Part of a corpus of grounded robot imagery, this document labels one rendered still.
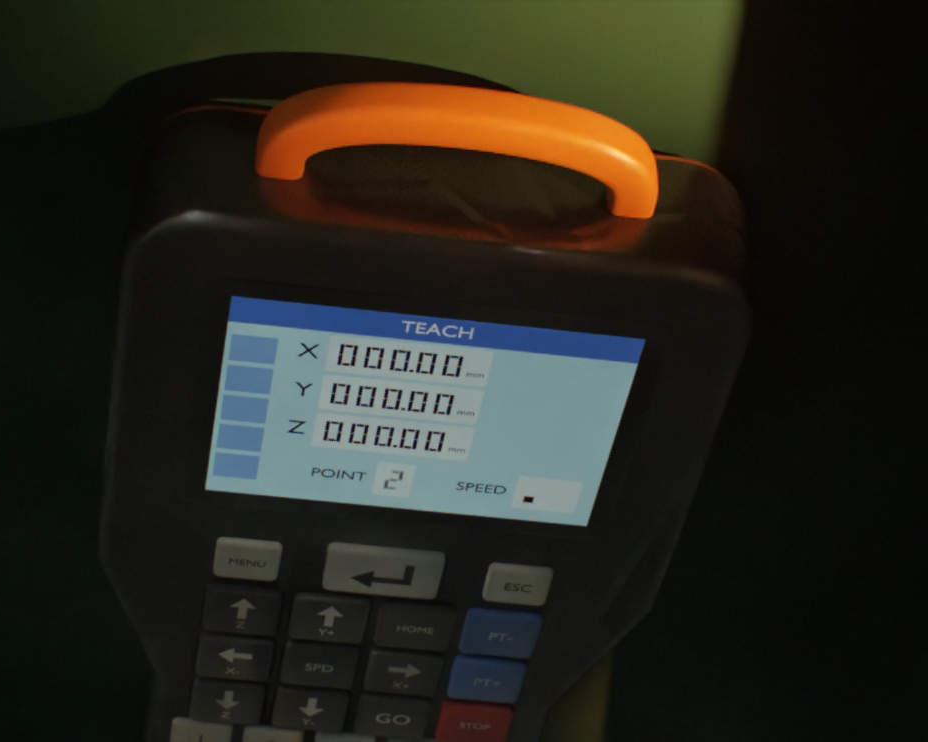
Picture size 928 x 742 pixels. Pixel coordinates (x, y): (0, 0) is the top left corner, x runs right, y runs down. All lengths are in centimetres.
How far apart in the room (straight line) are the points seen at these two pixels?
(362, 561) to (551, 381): 5
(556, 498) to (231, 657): 6
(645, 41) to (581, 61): 1
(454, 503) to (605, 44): 8
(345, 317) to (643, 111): 5
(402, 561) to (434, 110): 8
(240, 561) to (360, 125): 9
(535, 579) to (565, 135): 9
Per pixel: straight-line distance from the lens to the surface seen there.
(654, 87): 37
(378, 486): 40
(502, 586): 42
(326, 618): 42
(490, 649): 43
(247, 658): 43
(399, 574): 41
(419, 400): 38
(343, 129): 36
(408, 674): 44
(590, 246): 36
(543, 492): 40
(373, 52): 37
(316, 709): 44
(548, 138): 36
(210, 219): 36
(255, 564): 41
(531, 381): 38
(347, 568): 41
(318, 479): 40
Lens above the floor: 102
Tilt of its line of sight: 41 degrees down
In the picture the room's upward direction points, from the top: 180 degrees clockwise
